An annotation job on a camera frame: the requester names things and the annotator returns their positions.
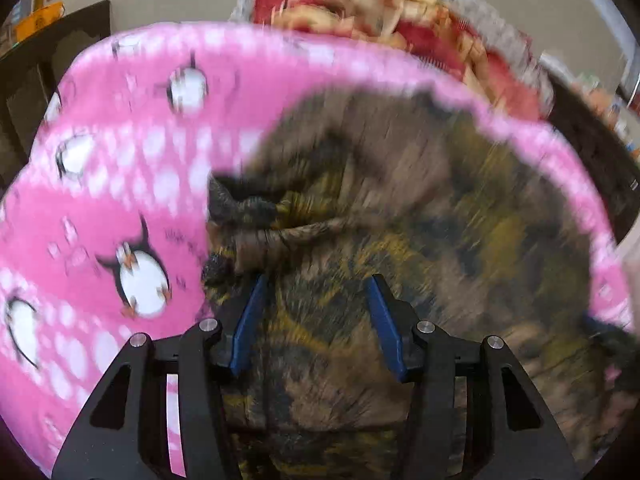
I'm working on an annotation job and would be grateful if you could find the dark floral patterned cloth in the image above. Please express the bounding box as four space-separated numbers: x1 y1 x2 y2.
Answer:
202 87 640 480

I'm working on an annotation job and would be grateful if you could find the grey speckled pillow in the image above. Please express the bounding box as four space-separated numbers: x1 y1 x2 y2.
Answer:
229 0 555 118

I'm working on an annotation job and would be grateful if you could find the pile of colourful packets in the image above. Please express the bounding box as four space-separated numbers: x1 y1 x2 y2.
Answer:
575 72 640 157

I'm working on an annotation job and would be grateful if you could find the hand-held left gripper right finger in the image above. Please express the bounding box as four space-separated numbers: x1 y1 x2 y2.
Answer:
364 274 583 480

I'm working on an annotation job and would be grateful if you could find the pink penguin print blanket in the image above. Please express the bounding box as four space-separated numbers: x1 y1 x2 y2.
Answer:
0 22 636 478

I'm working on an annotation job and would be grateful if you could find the dark wooden cabinet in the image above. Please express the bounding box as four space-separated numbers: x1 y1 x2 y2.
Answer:
0 0 112 196

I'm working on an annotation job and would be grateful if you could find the dark carved wooden headboard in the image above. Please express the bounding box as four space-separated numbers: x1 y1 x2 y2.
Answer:
545 67 640 246

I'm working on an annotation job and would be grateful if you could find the white curved frame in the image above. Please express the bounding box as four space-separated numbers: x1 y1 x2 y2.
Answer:
565 0 640 98

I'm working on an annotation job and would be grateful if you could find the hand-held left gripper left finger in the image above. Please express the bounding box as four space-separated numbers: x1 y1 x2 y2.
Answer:
51 274 271 480

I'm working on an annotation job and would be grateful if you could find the orange box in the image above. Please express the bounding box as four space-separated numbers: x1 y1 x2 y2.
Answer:
10 2 66 42

